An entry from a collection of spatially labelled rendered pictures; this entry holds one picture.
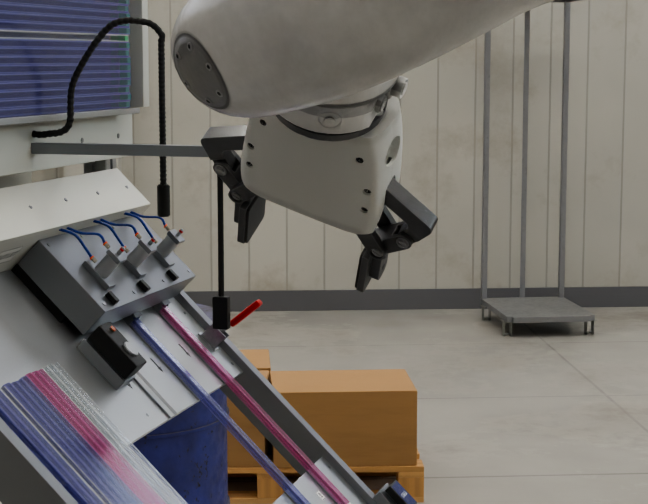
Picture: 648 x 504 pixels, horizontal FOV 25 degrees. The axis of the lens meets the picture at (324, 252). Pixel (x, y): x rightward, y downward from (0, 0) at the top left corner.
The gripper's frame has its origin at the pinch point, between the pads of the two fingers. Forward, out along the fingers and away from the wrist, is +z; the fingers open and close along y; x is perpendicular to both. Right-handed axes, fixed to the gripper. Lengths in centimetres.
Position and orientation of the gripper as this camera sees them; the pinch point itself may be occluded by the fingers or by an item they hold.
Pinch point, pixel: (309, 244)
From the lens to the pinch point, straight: 103.2
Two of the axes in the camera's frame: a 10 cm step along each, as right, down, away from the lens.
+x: -4.1, 7.0, -5.9
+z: -0.9, 6.2, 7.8
